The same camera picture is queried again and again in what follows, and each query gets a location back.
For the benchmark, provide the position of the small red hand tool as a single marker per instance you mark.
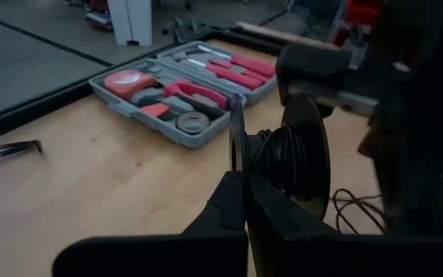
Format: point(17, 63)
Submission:
point(154, 109)

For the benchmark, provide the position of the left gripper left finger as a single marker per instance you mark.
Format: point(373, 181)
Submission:
point(225, 215)

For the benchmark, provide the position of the red tape measure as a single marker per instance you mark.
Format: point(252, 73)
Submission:
point(129, 82)

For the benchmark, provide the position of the grey plastic tool case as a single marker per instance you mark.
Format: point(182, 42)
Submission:
point(148, 125)

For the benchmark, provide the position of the black tape roll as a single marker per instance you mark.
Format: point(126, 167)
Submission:
point(178, 122)

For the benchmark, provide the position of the black safety glasses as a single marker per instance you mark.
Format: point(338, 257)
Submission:
point(14, 148)

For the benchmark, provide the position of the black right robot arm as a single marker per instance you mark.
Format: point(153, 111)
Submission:
point(429, 27)

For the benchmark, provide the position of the white plastic unit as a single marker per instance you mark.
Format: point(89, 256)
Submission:
point(129, 19)

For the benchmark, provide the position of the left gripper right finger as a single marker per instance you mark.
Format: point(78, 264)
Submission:
point(279, 215)

